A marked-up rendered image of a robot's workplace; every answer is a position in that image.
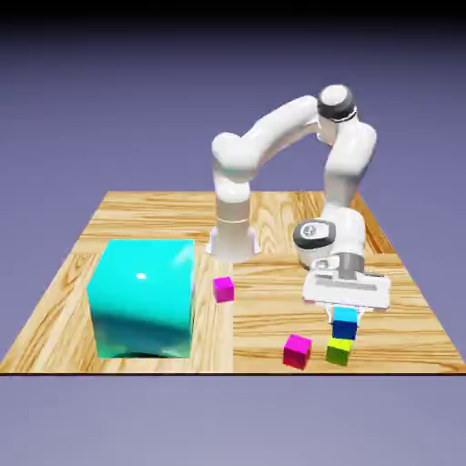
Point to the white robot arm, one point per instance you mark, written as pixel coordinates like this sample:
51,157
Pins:
276,127

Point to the large cyan box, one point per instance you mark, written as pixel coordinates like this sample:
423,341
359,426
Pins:
142,296

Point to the small yellow-green cube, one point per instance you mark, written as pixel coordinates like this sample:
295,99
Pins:
338,350

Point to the small pink cube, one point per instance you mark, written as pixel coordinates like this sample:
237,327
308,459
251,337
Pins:
297,351

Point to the small blue cube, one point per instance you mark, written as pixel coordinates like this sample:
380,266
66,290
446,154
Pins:
344,322

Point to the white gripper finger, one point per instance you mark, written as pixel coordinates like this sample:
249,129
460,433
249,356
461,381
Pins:
361,314
328,311

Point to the small magenta cube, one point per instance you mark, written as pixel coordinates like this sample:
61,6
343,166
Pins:
223,289

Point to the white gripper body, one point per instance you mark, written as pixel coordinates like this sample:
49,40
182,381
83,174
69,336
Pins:
346,291

